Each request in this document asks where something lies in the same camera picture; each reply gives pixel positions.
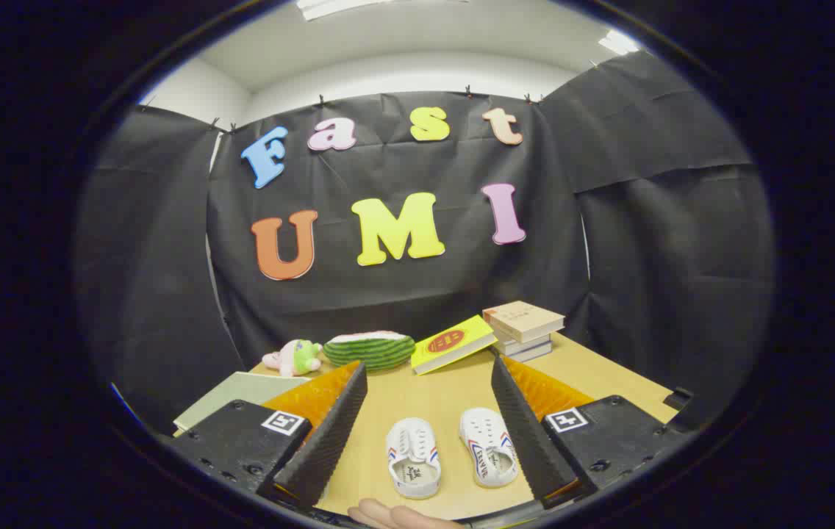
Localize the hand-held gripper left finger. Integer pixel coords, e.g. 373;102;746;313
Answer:
168;360;368;509

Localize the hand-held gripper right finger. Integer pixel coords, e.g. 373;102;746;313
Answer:
491;355;690;510

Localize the white canvas shoe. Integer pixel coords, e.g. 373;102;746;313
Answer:
459;408;519;489
387;417;442;500

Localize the pale green fabric storage box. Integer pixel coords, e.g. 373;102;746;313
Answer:
173;372;312;434

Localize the dark blue book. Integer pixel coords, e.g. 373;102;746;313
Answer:
504;339;554;364

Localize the pink and green plush toy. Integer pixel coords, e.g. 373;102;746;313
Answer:
262;339;323;378

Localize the white-edged book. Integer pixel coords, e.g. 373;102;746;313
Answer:
492;329;552;355

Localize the watermelon slice plush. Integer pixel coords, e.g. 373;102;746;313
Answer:
323;331;416;372

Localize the beige book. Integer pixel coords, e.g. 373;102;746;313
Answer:
482;300;565;344

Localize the yellow book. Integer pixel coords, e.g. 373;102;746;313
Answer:
410;314;498;375

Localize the black backdrop cloth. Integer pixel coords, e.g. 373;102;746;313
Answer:
74;50;777;434

